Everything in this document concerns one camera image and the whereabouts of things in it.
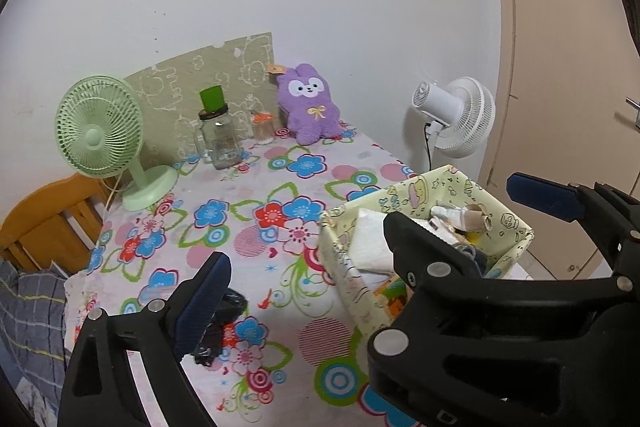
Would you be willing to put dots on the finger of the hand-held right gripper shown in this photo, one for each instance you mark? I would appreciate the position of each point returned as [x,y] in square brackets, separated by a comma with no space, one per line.
[430,247]
[545,197]

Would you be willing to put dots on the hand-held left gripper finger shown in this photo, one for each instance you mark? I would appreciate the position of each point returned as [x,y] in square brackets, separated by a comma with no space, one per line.
[200,302]

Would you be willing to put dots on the dark cloth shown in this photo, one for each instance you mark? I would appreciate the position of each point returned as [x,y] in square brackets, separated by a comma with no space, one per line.
[222,307]

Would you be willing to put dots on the white cloth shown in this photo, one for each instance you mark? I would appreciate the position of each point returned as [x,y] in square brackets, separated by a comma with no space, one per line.
[447,211]

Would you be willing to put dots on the white pad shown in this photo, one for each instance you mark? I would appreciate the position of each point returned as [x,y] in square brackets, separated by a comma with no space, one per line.
[370,242]

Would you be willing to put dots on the orange green printed cloth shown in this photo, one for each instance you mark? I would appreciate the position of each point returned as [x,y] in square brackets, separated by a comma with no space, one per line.
[395,297]

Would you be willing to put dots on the yellow fabric storage box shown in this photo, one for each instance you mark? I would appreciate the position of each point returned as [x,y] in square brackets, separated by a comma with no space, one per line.
[350,277]

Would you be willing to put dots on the white fan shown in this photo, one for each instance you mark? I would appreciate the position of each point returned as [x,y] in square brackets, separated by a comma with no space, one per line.
[465,117]

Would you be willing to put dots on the beige door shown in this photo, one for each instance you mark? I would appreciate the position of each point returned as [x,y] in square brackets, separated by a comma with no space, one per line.
[565,57]

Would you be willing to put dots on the floral tablecloth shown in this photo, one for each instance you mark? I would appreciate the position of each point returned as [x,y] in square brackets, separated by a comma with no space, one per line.
[300,187]

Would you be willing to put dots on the glass jar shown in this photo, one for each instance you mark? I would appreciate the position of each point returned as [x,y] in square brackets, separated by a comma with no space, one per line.
[220,142]

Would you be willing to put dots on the grey plaid blanket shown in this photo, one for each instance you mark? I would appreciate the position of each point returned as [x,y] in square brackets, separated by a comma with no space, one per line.
[30,317]

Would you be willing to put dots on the purple plush bunny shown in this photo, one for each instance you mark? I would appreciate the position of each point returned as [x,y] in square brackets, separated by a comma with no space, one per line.
[307,107]

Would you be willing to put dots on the green desk fan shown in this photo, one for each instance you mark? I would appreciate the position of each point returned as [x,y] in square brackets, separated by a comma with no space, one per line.
[95,137]

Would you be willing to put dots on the green plastic cup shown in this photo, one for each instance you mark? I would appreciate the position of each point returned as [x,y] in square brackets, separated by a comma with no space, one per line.
[212,99]

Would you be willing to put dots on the green patterned board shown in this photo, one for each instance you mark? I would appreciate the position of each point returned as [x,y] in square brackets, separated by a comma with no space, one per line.
[190,77]

